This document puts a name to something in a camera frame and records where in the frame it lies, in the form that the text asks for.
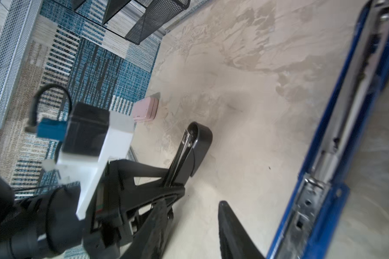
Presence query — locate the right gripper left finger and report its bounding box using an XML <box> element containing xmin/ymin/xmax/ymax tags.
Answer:
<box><xmin>120</xmin><ymin>199</ymin><xmax>169</xmax><ymax>259</ymax></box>

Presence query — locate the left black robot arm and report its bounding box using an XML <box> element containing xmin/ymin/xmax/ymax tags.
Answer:
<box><xmin>0</xmin><ymin>160</ymin><xmax>185</xmax><ymax>259</ymax></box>

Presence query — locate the white wire mesh basket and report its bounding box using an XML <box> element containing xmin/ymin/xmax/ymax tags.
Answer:
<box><xmin>0</xmin><ymin>1</ymin><xmax>42</xmax><ymax>129</ymax></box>

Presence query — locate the blue stapler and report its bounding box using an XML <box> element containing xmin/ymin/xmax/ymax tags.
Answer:
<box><xmin>267</xmin><ymin>1</ymin><xmax>389</xmax><ymax>259</ymax></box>

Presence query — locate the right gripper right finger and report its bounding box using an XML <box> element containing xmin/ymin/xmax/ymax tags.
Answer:
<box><xmin>218</xmin><ymin>201</ymin><xmax>265</xmax><ymax>259</ymax></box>

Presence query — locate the black wire shelf rack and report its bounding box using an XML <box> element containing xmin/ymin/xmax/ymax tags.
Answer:
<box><xmin>52</xmin><ymin>1</ymin><xmax>191</xmax><ymax>45</ymax></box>

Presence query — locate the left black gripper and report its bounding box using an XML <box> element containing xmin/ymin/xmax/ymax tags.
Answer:
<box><xmin>83</xmin><ymin>159</ymin><xmax>185</xmax><ymax>259</ymax></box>

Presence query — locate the pink pencil case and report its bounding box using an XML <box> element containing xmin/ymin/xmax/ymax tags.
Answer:
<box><xmin>131</xmin><ymin>97</ymin><xmax>159</xmax><ymax>122</ymax></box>

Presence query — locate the black stapler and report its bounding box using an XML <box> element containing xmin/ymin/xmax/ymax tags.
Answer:
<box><xmin>163</xmin><ymin>122</ymin><xmax>213</xmax><ymax>187</ymax></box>

